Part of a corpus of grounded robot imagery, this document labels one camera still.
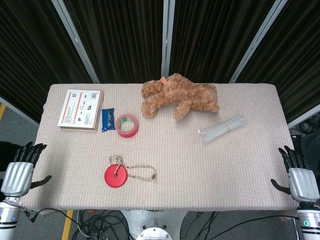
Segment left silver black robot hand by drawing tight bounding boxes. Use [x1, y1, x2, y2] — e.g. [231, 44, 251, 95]
[0, 141, 53, 198]

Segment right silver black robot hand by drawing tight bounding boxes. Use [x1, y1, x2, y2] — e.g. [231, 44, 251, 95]
[270, 145, 320, 203]

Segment pink sequin sewn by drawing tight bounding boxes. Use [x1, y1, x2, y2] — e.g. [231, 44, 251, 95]
[104, 163, 129, 188]

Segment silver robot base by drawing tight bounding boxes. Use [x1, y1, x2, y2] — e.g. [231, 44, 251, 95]
[119, 209, 188, 240]

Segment white orange product box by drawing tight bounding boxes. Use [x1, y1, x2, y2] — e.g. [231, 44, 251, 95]
[57, 89, 105, 132]

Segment clear plastic tube bundle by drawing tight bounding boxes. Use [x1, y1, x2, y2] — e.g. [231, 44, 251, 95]
[197, 112, 248, 144]

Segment blue snack wrapper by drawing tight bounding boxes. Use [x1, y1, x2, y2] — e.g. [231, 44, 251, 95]
[100, 107, 116, 132]

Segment red tape roll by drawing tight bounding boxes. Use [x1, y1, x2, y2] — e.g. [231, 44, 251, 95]
[114, 113, 140, 138]

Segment beige woven tablecloth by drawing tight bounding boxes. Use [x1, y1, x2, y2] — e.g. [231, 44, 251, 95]
[17, 83, 310, 212]

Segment brown plush teddy bear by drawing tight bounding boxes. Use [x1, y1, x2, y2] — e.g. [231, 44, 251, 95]
[140, 72, 221, 120]

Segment black cable with plug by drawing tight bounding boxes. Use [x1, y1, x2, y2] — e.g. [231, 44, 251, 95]
[22, 207, 83, 224]

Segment tangled black floor cables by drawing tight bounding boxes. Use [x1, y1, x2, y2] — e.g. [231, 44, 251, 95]
[71, 209, 137, 240]

